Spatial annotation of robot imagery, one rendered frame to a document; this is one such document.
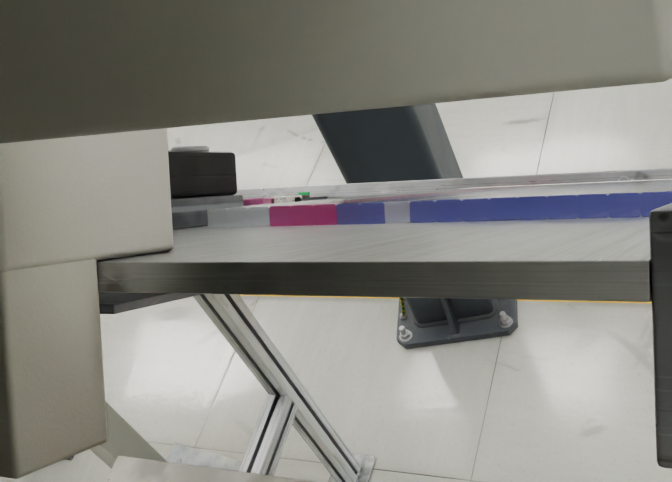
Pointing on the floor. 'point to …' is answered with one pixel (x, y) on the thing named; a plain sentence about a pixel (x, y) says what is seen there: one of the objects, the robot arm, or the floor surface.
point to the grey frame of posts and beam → (307, 71)
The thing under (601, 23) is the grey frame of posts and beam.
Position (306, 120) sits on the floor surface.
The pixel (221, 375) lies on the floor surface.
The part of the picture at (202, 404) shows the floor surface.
